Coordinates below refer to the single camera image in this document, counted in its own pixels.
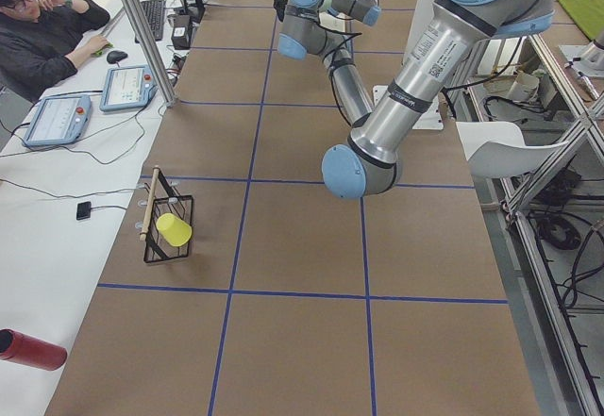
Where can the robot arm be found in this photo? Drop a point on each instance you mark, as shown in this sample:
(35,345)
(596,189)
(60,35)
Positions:
(368,162)
(303,34)

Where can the yellow plastic cup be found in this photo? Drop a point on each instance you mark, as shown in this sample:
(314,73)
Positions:
(173,229)

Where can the white plastic chair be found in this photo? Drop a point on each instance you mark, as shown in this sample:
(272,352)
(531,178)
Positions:
(498,149)

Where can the small black box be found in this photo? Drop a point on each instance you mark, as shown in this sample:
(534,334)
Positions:
(182,32)

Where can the right teach pendant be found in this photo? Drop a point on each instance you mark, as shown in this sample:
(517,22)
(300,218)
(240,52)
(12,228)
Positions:
(127,88)

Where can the teach pendant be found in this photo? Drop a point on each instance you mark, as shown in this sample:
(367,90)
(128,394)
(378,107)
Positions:
(58,120)
(127,88)

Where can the small black device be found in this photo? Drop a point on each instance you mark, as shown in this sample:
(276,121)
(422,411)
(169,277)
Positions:
(83,210)

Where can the black computer mouse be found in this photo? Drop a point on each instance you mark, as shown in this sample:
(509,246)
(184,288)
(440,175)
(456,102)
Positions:
(116,56)

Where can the black keyboard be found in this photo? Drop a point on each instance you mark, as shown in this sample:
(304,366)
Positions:
(154,14)

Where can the left teach pendant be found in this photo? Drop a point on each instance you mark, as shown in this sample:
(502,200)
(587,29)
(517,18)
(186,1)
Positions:
(58,120)

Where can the seated person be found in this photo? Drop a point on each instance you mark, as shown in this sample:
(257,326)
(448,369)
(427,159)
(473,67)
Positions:
(41,42)

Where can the red water bottle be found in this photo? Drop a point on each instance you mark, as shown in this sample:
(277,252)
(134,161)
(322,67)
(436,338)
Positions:
(22,349)

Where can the black wire cup rack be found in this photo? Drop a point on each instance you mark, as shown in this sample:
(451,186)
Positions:
(163,196)

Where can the grey aluminium post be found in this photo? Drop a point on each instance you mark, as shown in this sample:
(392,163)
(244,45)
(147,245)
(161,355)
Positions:
(143,33)

